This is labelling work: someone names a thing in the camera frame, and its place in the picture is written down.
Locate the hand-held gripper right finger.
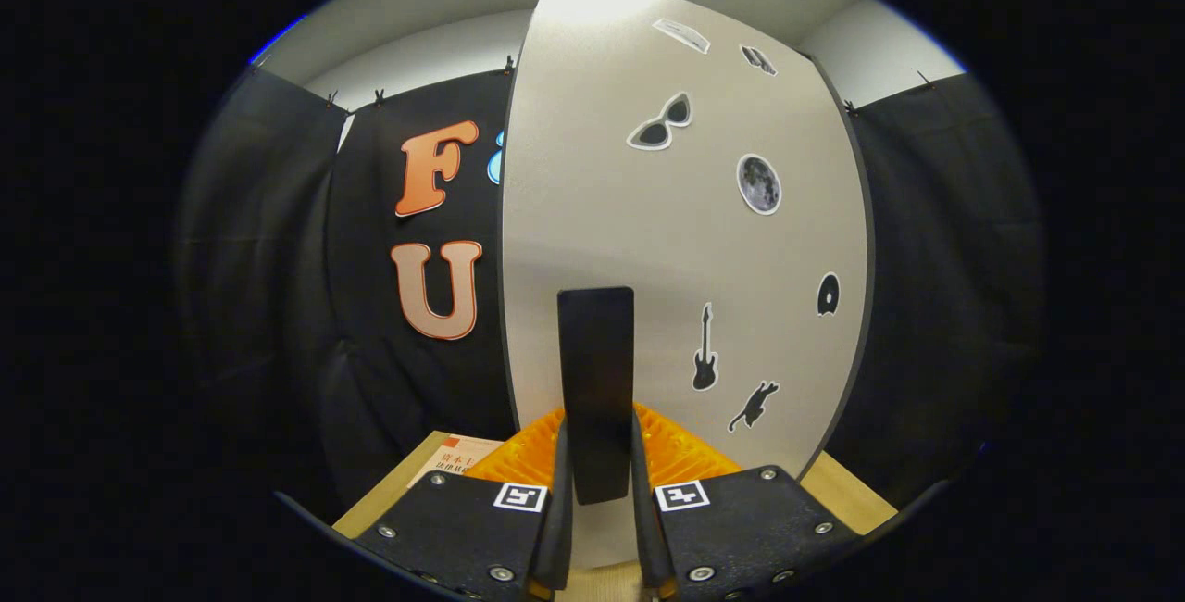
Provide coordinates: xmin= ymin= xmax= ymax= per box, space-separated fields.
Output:
xmin=631 ymin=403 xmax=867 ymax=602

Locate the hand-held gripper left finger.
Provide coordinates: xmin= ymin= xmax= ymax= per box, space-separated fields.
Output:
xmin=356 ymin=408 xmax=575 ymax=602

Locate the black door handle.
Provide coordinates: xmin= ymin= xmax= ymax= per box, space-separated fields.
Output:
xmin=557 ymin=287 xmax=636 ymax=506

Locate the white shoe cabinet door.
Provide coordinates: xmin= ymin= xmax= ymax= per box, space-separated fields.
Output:
xmin=498 ymin=0 xmax=871 ymax=571

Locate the orange white book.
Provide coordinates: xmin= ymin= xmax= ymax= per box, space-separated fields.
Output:
xmin=407 ymin=433 xmax=505 ymax=490

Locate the black backdrop cloth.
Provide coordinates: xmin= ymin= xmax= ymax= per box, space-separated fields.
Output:
xmin=176 ymin=60 xmax=1047 ymax=529

